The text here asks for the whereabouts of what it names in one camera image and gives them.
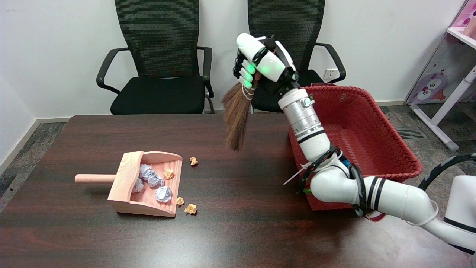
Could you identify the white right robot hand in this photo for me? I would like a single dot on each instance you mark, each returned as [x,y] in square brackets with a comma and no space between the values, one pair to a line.
[271,67]

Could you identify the brown straw hand broom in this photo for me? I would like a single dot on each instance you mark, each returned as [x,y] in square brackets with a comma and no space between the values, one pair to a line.
[236,123]

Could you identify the yellow paper ball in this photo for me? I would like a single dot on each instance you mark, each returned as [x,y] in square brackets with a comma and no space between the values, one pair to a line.
[190,209]
[180,201]
[168,174]
[193,160]

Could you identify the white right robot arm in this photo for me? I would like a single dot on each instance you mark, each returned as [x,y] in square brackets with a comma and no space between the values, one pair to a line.
[308,126]

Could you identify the large white crumpled paper ball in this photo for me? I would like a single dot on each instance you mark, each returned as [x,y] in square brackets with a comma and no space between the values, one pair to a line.
[151,175]

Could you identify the small white crumpled paper ball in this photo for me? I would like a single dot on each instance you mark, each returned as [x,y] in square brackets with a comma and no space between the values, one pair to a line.
[137,185]

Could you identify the wooden dustpan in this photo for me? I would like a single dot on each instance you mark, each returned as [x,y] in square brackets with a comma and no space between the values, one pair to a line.
[148,206]

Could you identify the black mesh office chair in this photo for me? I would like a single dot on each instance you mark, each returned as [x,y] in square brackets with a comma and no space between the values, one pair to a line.
[286,22]
[160,93]

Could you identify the red woven basket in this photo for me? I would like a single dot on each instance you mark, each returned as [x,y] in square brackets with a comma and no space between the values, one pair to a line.
[353,130]

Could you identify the white zip tie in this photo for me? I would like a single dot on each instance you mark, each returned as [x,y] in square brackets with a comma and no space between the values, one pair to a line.
[293,178]

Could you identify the metal floor vent grille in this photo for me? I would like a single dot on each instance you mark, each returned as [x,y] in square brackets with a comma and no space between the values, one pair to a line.
[411,133]

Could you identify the pink owl print shelf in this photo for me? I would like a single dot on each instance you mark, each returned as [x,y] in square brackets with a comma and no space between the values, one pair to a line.
[431,85]

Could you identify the white wall socket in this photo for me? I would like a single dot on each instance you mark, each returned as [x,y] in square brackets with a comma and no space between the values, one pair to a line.
[329,74]

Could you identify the white metal leg frame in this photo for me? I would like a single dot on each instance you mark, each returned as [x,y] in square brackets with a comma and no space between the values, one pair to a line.
[452,100]

